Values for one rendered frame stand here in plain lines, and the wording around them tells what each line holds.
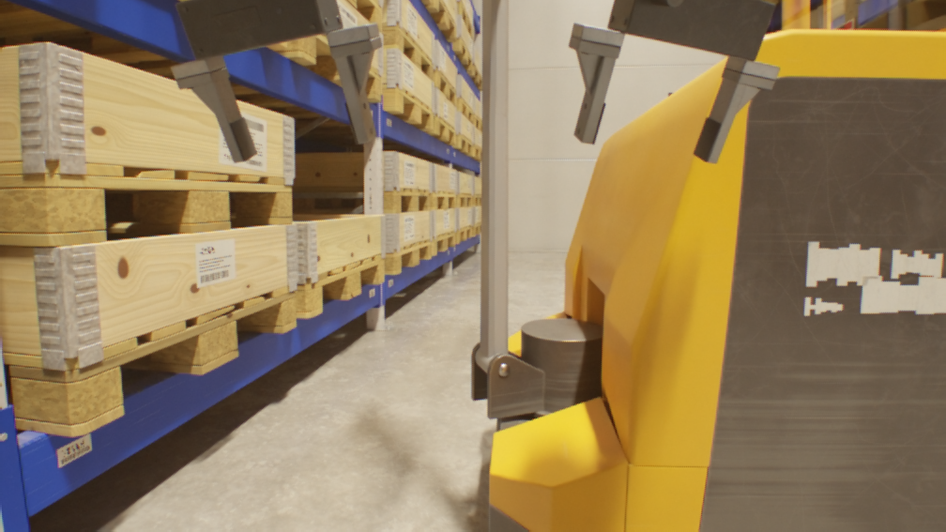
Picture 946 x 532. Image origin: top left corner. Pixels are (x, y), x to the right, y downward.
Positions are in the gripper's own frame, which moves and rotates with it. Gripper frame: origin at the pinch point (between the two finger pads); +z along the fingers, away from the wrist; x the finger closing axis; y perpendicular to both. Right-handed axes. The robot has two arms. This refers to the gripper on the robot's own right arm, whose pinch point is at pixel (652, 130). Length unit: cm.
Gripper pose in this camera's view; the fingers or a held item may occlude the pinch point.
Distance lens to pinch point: 51.3
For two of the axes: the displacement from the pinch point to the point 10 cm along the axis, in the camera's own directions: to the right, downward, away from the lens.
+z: -1.7, 8.8, 4.5
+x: 9.8, 1.0, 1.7
